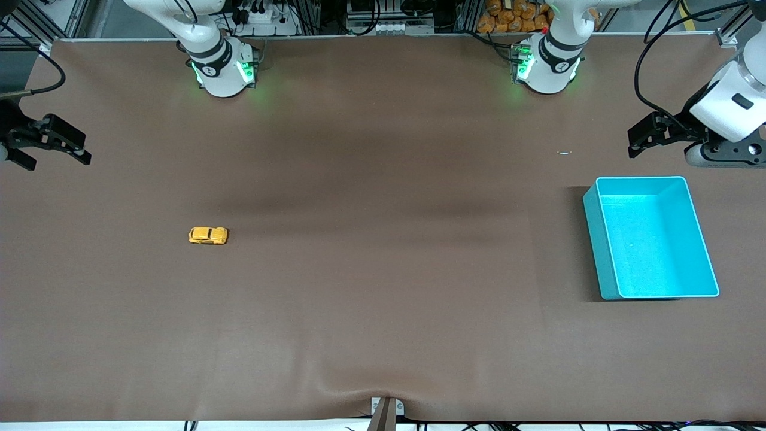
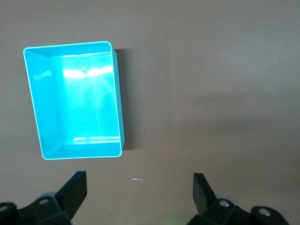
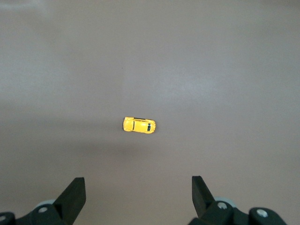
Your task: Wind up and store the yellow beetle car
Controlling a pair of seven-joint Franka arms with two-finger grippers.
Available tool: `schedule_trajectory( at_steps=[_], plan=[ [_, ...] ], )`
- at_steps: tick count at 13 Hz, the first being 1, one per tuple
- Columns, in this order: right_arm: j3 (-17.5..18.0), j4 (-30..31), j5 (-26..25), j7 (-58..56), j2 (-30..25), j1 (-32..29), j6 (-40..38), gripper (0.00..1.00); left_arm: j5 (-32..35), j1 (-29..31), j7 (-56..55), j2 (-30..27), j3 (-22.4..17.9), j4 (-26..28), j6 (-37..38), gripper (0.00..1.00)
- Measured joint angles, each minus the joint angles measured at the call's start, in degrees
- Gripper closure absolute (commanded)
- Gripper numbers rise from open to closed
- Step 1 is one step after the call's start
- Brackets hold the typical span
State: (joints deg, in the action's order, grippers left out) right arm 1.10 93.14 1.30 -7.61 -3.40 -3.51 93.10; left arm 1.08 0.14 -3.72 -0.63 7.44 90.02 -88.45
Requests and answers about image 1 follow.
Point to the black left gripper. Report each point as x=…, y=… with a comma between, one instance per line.
x=681, y=127

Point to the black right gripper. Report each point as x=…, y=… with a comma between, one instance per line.
x=12, y=129

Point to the yellow beetle toy car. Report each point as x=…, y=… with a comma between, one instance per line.
x=207, y=235

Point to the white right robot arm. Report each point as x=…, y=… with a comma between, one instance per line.
x=218, y=72

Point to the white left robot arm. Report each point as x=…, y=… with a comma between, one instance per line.
x=553, y=66

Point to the turquoise plastic bin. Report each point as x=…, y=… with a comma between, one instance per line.
x=658, y=251

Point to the grey base connector box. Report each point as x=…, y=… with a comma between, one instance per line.
x=519, y=60
x=254, y=60

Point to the pile of orange packets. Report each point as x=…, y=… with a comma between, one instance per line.
x=508, y=21

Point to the white power strip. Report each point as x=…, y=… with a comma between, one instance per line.
x=266, y=19

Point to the grey control unit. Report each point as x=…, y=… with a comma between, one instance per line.
x=392, y=27

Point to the brown table mat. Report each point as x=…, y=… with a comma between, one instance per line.
x=383, y=269

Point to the aluminium frame profile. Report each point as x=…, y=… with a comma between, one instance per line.
x=731, y=35
x=81, y=18

